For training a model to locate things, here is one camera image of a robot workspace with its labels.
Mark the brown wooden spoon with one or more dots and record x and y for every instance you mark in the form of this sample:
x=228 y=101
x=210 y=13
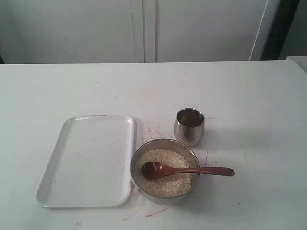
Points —
x=156 y=170

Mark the steel bowl of rice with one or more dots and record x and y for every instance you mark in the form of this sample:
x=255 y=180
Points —
x=170 y=189

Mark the white rectangular plastic tray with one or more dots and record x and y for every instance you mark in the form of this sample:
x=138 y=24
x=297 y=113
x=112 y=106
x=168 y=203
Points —
x=90 y=163

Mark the stainless steel cup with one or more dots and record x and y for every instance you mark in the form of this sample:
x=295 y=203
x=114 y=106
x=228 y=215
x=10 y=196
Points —
x=189 y=126

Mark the white cabinet behind table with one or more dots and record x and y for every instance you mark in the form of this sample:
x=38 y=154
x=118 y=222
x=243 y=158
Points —
x=130 y=31

